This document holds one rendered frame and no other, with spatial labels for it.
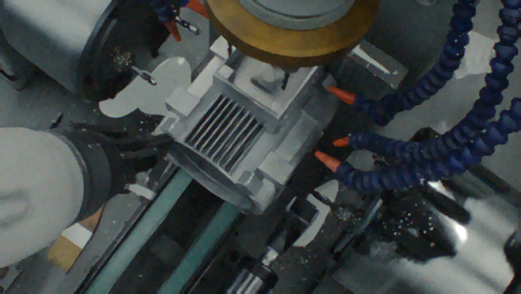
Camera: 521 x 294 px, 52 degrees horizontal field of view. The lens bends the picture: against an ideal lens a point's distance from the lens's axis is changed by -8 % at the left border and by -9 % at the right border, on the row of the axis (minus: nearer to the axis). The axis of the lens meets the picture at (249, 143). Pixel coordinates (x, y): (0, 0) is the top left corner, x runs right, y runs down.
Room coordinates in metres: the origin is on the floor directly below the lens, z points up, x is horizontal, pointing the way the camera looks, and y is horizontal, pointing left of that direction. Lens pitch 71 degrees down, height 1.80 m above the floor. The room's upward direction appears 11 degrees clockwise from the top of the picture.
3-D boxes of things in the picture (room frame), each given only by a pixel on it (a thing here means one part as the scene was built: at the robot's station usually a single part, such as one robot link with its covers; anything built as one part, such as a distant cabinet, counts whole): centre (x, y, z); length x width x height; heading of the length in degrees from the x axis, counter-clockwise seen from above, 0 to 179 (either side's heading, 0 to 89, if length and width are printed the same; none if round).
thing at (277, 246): (0.13, -0.06, 1.12); 0.04 x 0.03 x 0.26; 155
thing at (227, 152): (0.30, 0.01, 1.02); 0.20 x 0.19 x 0.19; 155
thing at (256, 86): (0.34, -0.01, 1.11); 0.12 x 0.11 x 0.07; 155
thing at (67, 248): (0.14, 0.26, 0.80); 0.21 x 0.05 x 0.01; 160
